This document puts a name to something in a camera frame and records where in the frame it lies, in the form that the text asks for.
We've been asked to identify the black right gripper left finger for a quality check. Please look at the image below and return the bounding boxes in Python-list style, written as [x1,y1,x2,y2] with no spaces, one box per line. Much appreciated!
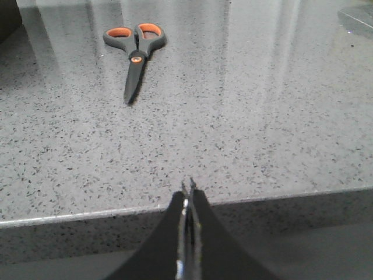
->
[106,184,188,279]

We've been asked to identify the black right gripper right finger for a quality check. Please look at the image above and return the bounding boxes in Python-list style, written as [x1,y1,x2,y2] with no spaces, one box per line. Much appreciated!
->
[186,179,277,279]

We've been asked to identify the dark wooden drawer cabinet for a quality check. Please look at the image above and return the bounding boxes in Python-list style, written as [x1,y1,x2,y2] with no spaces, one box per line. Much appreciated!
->
[0,0,22,43]

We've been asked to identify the black orange-handled scissors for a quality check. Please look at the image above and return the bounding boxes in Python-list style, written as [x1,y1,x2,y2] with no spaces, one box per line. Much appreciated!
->
[103,23,166,104]

